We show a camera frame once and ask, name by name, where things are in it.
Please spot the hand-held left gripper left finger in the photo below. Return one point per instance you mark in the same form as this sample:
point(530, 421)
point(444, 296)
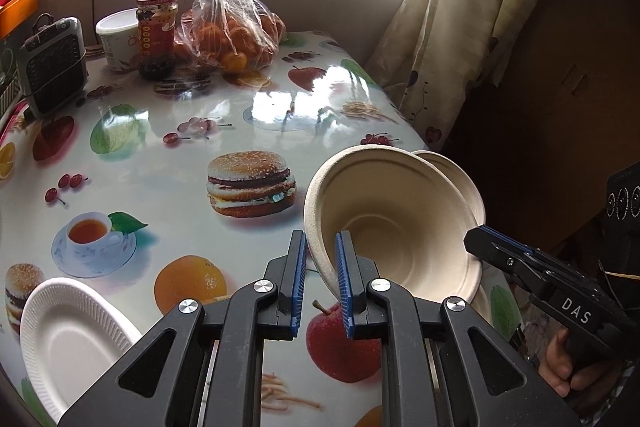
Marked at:
point(299, 289)

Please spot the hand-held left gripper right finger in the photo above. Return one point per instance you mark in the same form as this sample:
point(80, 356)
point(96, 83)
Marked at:
point(345, 289)

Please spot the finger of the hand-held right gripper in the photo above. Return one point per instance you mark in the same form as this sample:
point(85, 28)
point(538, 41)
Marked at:
point(510, 242)
point(505, 259)

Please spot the beige paper bowl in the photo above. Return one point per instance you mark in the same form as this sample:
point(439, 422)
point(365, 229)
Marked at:
point(395, 217)
point(460, 179)

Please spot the white foam plate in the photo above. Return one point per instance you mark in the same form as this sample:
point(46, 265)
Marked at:
point(75, 337)

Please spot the person's right hand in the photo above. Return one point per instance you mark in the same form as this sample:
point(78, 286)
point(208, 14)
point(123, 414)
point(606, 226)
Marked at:
point(555, 362)

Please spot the brown wooden cabinet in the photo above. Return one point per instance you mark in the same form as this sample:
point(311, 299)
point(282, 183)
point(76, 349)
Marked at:
point(550, 82)

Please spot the fruit print tablecloth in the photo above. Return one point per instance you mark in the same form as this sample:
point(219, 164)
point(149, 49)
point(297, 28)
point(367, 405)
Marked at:
point(150, 187)

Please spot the patterned beige curtain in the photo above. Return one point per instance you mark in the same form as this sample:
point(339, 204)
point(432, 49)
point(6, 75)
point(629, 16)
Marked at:
point(450, 17)

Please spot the clear plastic bag of oranges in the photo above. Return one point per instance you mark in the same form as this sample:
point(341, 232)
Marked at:
point(220, 22)

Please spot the glass jar with red lid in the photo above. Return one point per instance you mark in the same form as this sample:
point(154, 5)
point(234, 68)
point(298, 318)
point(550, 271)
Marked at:
point(157, 32)

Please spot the white plastic tub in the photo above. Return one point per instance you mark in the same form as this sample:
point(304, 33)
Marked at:
point(117, 39)

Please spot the small grey space heater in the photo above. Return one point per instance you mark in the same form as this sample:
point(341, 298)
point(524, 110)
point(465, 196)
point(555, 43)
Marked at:
point(52, 67)

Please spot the grey corrugated tray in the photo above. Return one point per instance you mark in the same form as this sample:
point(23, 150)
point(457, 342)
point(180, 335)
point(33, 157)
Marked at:
point(7, 94)

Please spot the orange box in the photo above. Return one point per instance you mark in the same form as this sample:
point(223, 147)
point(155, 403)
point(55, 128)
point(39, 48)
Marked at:
point(15, 14)

